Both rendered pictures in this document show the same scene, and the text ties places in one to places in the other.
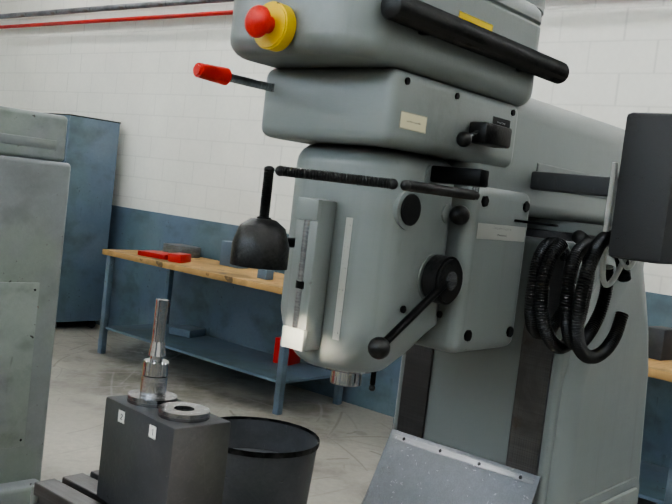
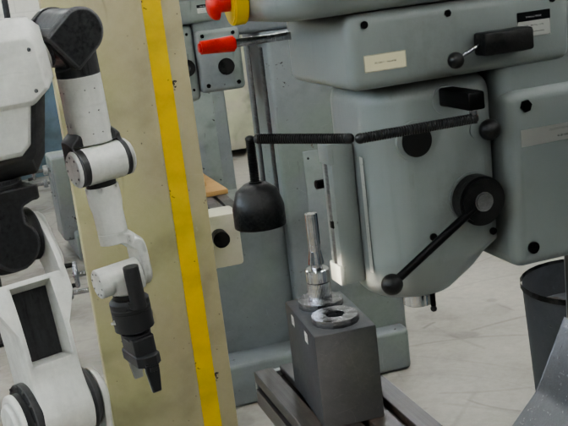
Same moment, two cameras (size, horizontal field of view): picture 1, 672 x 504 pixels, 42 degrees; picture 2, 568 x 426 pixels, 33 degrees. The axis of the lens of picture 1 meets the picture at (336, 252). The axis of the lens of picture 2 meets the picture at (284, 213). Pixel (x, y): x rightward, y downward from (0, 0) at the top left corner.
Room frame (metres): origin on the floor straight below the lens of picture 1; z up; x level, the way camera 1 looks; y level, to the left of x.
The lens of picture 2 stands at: (0.04, -0.62, 1.79)
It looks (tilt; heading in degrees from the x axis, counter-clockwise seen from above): 14 degrees down; 33
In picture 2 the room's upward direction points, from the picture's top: 7 degrees counter-clockwise
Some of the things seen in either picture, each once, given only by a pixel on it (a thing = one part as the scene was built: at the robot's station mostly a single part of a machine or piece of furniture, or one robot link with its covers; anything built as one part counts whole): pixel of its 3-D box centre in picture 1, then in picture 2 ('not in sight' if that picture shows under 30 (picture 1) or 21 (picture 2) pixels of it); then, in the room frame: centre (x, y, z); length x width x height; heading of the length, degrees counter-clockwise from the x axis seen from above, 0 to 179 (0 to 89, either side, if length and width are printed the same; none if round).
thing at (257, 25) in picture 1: (261, 22); (219, 4); (1.11, 0.13, 1.76); 0.04 x 0.03 x 0.04; 50
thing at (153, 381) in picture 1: (154, 380); (319, 286); (1.57, 0.30, 1.19); 0.05 x 0.05 x 0.06
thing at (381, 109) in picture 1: (394, 120); (423, 35); (1.33, -0.06, 1.68); 0.34 x 0.24 x 0.10; 140
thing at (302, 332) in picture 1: (309, 274); (341, 211); (1.22, 0.03, 1.45); 0.04 x 0.04 x 0.21; 50
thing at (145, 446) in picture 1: (162, 456); (332, 353); (1.54, 0.27, 1.06); 0.22 x 0.12 x 0.20; 45
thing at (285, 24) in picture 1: (274, 26); (236, 2); (1.12, 0.11, 1.76); 0.06 x 0.02 x 0.06; 50
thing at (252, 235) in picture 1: (261, 241); (258, 203); (1.09, 0.09, 1.49); 0.07 x 0.07 x 0.06
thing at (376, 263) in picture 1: (362, 257); (411, 181); (1.30, -0.04, 1.47); 0.21 x 0.19 x 0.32; 50
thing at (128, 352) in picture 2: not in sight; (135, 335); (1.52, 0.76, 1.05); 0.13 x 0.10 x 0.12; 62
